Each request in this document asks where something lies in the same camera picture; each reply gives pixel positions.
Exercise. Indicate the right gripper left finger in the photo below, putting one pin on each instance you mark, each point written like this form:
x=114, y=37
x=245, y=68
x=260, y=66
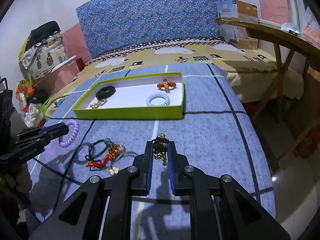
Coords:
x=141, y=184

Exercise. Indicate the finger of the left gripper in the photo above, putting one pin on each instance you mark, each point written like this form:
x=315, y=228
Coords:
x=50, y=132

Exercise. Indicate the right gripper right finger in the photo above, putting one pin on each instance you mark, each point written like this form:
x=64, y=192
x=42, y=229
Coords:
x=179, y=183

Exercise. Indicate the grey hair tie white flower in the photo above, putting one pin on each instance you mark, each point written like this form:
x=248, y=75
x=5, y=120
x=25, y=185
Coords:
x=113, y=166

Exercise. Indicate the black cord teal bead tie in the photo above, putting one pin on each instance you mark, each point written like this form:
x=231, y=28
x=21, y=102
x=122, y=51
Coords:
x=97, y=149

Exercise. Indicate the white plastic bag clutter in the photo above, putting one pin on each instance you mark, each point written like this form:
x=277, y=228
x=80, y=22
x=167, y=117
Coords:
x=32, y=102

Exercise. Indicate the blue grid blanket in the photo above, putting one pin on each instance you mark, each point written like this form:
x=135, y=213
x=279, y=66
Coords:
x=230, y=184

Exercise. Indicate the pink storage box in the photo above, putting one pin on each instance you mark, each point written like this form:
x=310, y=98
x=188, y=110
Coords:
x=59, y=77

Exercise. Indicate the black wide band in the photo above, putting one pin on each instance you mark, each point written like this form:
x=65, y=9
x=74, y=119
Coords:
x=105, y=92

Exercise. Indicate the green shallow tray box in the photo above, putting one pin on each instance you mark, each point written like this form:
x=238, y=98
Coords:
x=136, y=98

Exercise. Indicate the pineapple print bag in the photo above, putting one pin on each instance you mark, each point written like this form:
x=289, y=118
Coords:
x=42, y=57

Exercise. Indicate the red bead gold charm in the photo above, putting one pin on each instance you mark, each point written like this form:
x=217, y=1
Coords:
x=166, y=86

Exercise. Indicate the black bag on top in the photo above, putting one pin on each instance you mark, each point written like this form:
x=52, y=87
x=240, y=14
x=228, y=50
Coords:
x=42, y=32

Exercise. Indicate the tan patterned bedsheet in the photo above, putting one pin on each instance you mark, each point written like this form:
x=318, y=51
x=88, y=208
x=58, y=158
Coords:
x=175, y=55

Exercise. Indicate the blue patterned headboard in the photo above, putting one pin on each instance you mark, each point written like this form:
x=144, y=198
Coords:
x=113, y=24

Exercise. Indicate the cardboard product box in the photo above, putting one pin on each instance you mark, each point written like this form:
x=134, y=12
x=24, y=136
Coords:
x=237, y=11

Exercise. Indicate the pink packaged goods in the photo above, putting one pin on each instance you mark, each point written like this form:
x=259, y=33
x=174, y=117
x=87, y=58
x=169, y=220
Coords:
x=311, y=34

